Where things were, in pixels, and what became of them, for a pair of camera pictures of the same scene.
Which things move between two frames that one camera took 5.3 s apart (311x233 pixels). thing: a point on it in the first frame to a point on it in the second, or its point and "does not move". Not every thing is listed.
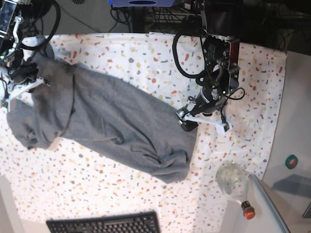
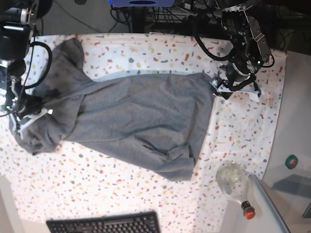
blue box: x=141 y=3 does not move
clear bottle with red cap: x=233 y=178 does not move
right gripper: x=206 y=101 to x=234 y=74
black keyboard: x=137 y=222 does not move
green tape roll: x=291 y=161 does not move
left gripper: x=19 y=72 to x=29 y=104
